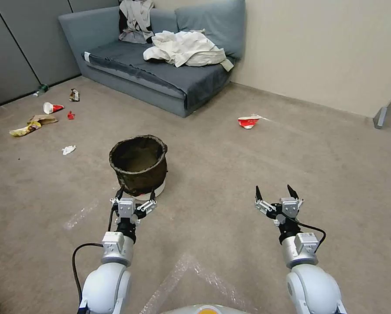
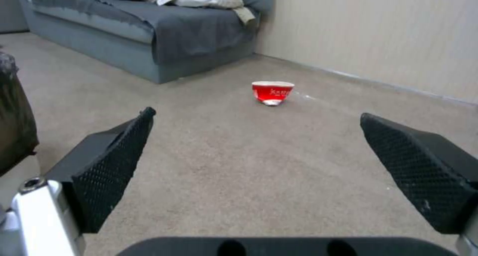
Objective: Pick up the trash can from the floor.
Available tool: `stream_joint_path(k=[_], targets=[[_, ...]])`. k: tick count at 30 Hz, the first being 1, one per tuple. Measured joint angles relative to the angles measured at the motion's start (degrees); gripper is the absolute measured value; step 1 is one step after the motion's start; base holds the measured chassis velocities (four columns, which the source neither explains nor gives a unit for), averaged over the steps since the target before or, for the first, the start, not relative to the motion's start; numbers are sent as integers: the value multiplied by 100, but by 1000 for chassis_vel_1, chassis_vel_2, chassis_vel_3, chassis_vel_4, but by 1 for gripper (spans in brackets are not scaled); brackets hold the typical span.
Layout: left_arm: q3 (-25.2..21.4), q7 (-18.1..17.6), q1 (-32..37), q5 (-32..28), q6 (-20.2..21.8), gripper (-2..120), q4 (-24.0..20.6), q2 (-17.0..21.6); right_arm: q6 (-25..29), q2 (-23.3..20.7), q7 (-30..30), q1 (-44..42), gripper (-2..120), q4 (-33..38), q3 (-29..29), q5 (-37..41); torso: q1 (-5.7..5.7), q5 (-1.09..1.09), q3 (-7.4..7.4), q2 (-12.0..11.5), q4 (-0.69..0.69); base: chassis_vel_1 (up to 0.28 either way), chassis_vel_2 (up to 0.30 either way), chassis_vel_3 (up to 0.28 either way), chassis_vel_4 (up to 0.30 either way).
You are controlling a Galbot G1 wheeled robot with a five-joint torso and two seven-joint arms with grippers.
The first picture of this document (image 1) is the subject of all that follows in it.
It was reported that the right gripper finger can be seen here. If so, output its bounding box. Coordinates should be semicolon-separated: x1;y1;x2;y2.
254;185;278;219
286;184;304;209

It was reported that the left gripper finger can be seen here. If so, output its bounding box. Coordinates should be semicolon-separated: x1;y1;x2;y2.
136;187;159;217
109;186;122;214

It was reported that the trash can with brown bag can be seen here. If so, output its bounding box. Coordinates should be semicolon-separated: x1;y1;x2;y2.
109;133;169;199

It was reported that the crushed red paper cup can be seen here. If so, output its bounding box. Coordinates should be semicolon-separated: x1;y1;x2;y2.
237;114;264;130

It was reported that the clear plastic film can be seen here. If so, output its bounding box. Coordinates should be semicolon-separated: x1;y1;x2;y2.
149;252;250;311

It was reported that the brown paper bag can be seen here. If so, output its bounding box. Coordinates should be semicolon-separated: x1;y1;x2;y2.
26;114;59;126

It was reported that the white robot front shell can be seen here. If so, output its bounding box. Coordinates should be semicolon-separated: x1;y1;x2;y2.
158;303;245;314

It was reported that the red and white paper cup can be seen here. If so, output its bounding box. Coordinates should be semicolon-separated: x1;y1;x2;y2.
43;102;65;115

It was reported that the grey table leg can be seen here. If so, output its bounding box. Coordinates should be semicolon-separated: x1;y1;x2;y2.
373;107;388;129

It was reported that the yellow snack wrapper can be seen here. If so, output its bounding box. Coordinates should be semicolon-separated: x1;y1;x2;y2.
8;121;42;137

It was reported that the blue-grey sofa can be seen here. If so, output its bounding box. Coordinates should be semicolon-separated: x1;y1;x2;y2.
58;0;247;118

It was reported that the green plastic bottle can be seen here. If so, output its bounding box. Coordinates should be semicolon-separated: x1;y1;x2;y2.
32;84;50;98

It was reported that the white crumpled cloth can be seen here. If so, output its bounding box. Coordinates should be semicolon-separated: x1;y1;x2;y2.
143;28;236;72

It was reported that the grey and white garment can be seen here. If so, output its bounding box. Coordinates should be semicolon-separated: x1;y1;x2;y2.
118;0;156;44

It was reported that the blue-grey sofa cushion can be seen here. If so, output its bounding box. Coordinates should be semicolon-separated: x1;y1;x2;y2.
174;0;247;60

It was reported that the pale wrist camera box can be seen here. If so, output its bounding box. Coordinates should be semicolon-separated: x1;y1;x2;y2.
117;197;136;218
279;197;299;218

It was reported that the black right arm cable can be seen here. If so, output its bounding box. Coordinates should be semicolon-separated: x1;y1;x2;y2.
296;221;327;254

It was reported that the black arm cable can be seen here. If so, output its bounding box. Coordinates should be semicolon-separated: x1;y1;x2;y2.
296;221;327;254
71;243;104;300

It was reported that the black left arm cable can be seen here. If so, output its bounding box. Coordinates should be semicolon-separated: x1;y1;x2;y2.
71;243;104;300

